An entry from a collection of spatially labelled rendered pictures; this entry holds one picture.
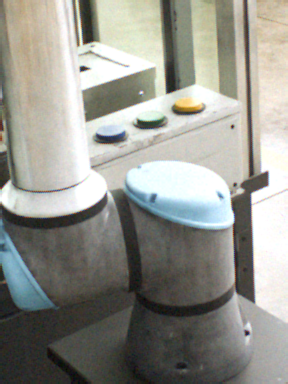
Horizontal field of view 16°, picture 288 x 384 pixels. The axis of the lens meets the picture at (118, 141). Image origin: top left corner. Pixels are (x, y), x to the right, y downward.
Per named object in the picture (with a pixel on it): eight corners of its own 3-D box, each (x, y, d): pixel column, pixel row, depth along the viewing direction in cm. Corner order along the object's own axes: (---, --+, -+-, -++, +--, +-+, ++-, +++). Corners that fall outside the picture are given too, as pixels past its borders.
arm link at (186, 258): (251, 295, 116) (246, 186, 110) (133, 318, 113) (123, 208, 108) (218, 244, 126) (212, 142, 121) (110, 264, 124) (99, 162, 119)
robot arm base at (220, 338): (279, 351, 122) (277, 279, 118) (178, 406, 114) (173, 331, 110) (197, 299, 133) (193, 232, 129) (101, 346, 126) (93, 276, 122)
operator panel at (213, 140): (200, 170, 168) (195, 83, 162) (246, 192, 160) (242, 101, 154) (54, 229, 154) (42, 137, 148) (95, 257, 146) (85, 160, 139)
